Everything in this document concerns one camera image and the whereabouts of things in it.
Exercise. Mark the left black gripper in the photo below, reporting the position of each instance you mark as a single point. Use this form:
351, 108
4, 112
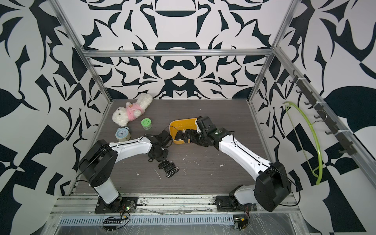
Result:
164, 157

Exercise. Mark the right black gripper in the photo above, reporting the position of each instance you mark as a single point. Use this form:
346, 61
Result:
192, 138

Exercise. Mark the yellow plastic storage box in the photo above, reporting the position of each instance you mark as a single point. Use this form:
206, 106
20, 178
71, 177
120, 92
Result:
181, 125

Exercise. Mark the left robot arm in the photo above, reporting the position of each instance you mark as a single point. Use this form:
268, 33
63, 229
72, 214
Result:
98, 163

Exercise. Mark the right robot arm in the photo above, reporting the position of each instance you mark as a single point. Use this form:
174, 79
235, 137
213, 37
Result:
271, 185

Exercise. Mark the black car key middle-left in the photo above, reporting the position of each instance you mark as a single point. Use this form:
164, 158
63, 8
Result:
163, 164

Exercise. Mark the black car key centre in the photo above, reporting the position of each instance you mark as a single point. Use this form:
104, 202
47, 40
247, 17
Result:
169, 167

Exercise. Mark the black chrome-edged car key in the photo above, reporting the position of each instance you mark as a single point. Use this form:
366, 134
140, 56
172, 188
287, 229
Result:
172, 172

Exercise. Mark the light blue alarm clock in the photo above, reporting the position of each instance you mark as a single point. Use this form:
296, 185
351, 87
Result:
123, 134

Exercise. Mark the white plush dog pink shirt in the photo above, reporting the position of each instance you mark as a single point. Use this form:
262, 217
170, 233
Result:
123, 115

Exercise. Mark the green plastic clothes hanger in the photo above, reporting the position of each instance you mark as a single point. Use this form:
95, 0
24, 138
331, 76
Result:
317, 171

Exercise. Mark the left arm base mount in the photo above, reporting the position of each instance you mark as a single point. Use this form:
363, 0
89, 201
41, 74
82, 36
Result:
119, 205

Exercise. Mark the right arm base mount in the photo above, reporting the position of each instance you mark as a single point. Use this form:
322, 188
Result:
230, 204

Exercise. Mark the aluminium frame back bar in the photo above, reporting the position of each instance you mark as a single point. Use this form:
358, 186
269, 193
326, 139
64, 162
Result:
149, 53

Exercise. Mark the white slotted cable duct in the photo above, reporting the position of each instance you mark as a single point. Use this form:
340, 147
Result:
143, 220

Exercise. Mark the black wall hook rack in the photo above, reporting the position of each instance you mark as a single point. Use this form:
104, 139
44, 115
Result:
323, 114

